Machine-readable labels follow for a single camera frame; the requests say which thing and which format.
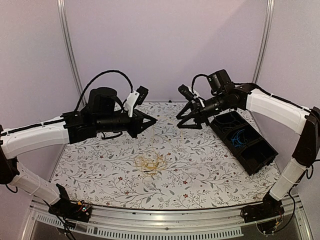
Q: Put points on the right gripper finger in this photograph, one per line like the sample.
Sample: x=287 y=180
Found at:
x=183 y=124
x=187 y=109

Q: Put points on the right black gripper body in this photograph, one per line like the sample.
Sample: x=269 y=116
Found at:
x=202 y=118

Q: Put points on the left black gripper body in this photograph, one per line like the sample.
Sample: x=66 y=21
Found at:
x=133 y=130

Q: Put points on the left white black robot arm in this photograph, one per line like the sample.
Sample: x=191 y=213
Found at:
x=104 y=113

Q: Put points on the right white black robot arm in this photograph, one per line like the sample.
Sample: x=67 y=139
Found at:
x=227 y=94

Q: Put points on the floral patterned table mat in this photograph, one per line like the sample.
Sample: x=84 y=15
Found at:
x=163 y=168

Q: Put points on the black three-compartment tray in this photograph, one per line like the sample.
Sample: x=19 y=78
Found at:
x=246 y=144

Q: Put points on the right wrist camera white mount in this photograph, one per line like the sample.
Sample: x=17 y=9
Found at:
x=186 y=91

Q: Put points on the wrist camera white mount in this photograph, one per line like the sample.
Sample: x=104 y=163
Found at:
x=135 y=98
x=186 y=91

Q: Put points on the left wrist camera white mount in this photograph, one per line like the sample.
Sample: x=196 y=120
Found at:
x=135 y=98

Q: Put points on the aluminium front rail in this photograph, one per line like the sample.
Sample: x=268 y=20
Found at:
x=223 y=223

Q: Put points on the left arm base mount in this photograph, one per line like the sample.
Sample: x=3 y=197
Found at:
x=65 y=208

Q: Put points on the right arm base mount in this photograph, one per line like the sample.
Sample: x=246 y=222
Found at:
x=267 y=215

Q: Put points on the right aluminium frame post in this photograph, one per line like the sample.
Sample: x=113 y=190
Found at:
x=264 y=39

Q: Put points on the aluminium frame post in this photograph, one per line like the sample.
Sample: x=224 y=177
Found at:
x=264 y=39
x=61 y=7

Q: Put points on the left aluminium frame post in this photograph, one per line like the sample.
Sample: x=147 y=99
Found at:
x=61 y=7

